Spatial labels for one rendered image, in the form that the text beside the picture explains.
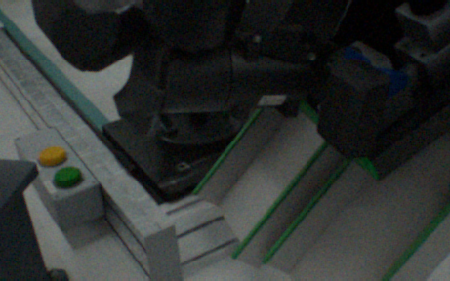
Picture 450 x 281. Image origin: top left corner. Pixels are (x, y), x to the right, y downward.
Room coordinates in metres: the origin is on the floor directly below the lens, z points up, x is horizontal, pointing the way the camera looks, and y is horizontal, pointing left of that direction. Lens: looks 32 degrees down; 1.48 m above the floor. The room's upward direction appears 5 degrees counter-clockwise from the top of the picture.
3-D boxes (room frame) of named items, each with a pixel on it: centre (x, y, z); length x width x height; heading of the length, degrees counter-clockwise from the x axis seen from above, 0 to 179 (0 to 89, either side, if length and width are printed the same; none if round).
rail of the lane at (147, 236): (1.02, 0.31, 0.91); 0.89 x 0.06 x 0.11; 29
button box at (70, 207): (0.83, 0.27, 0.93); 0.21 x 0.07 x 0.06; 29
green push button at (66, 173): (0.77, 0.23, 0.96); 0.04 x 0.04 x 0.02
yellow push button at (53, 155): (0.83, 0.27, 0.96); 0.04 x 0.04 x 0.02
